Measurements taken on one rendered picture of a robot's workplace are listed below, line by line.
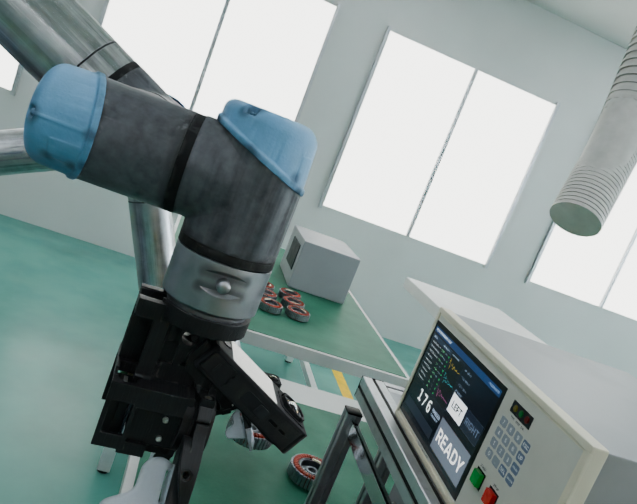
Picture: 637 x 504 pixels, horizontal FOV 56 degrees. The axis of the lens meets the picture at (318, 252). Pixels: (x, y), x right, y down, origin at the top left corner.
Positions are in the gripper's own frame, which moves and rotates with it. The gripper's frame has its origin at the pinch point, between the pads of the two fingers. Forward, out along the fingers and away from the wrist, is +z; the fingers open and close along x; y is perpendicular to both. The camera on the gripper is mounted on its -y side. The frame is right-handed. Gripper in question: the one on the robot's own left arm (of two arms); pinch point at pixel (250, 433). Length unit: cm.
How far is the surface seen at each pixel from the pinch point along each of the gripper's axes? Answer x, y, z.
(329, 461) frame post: 26.1, -13.0, -6.3
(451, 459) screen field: 57, -25, -25
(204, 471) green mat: 6.5, 11.4, 2.3
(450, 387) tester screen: 49, -29, -30
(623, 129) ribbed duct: -40, -132, -46
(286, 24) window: -403, -104, -111
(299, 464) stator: 1.7, -9.9, 10.5
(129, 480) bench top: 14.0, 25.3, -5.4
